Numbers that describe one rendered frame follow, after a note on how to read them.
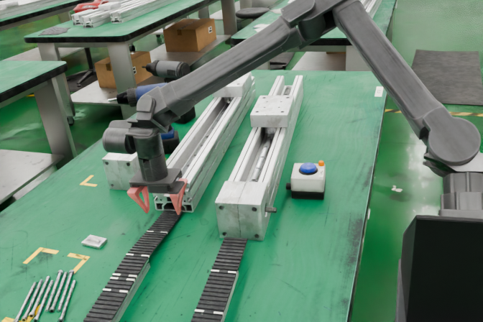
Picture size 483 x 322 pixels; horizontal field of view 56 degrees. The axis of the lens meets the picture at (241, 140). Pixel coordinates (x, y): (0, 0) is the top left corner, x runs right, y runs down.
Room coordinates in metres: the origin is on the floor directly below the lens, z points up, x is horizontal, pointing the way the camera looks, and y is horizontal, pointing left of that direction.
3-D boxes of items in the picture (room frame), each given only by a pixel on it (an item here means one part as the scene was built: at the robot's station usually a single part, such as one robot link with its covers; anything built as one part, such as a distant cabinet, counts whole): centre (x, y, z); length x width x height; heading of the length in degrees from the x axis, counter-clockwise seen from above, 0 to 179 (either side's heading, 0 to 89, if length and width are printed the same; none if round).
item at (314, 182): (0.98, -0.15, 0.81); 0.10 x 0.08 x 0.06; 75
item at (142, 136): (0.88, 0.20, 1.00); 0.07 x 0.06 x 0.07; 68
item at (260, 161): (1.28, -0.11, 0.82); 0.80 x 0.10 x 0.09; 165
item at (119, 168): (1.11, 0.31, 0.83); 0.11 x 0.10 x 0.10; 72
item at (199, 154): (1.33, 0.08, 0.82); 0.80 x 0.10 x 0.09; 165
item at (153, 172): (0.88, 0.20, 0.94); 0.10 x 0.07 x 0.07; 75
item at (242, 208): (0.85, 0.00, 0.83); 0.12 x 0.09 x 0.10; 75
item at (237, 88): (1.57, 0.01, 0.87); 0.16 x 0.11 x 0.07; 165
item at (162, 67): (1.56, 0.25, 0.89); 0.20 x 0.08 x 0.22; 57
